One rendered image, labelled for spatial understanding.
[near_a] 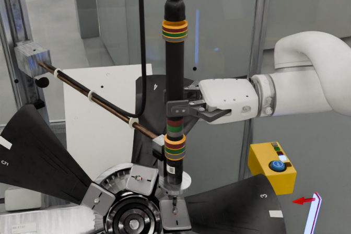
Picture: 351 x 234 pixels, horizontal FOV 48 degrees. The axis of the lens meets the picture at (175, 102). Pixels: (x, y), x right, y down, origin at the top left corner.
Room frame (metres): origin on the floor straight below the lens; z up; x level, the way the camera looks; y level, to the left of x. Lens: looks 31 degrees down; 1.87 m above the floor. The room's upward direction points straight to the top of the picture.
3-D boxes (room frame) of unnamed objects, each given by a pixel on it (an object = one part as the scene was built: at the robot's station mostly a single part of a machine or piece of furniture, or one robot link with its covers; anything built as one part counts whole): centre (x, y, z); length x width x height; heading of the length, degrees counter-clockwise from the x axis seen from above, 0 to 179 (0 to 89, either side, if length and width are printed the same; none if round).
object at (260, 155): (0.99, -0.31, 1.02); 0.16 x 0.10 x 0.11; 9
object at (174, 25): (0.65, 0.00, 1.63); 0.04 x 0.04 x 0.03
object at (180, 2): (0.65, 0.00, 1.48); 0.04 x 0.04 x 0.46
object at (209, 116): (0.62, -0.08, 1.48); 0.08 x 0.06 x 0.01; 159
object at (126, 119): (0.87, 0.21, 1.37); 0.54 x 0.01 x 0.01; 44
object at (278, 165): (0.95, -0.32, 1.08); 0.04 x 0.04 x 0.02
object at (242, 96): (0.67, -0.11, 1.48); 0.11 x 0.10 x 0.07; 99
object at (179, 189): (0.65, 0.01, 1.33); 0.09 x 0.07 x 0.10; 44
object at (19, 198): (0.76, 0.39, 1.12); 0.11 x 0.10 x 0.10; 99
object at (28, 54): (1.10, 0.43, 1.37); 0.10 x 0.07 x 0.08; 44
